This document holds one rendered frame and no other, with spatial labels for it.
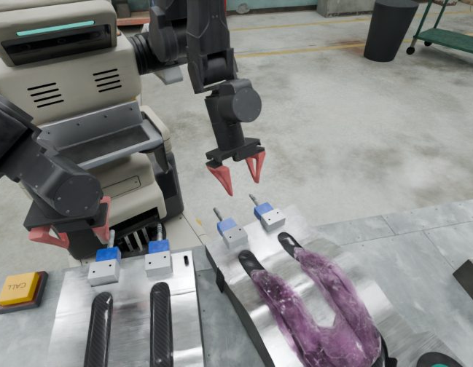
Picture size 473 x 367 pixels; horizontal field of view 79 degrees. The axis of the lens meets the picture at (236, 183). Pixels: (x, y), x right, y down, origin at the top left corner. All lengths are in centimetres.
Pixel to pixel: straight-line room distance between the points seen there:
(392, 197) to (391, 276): 146
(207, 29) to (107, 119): 34
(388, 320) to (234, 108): 48
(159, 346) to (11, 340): 33
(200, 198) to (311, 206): 75
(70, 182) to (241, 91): 28
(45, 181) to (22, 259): 169
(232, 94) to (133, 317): 44
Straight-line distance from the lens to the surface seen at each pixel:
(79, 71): 71
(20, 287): 81
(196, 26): 53
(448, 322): 81
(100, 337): 63
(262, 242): 70
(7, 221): 232
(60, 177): 37
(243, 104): 49
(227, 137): 56
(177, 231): 146
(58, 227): 50
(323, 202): 202
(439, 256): 90
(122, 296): 63
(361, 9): 633
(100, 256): 68
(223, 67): 55
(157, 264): 61
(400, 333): 66
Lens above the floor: 143
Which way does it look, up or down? 44 degrees down
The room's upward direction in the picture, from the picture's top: straight up
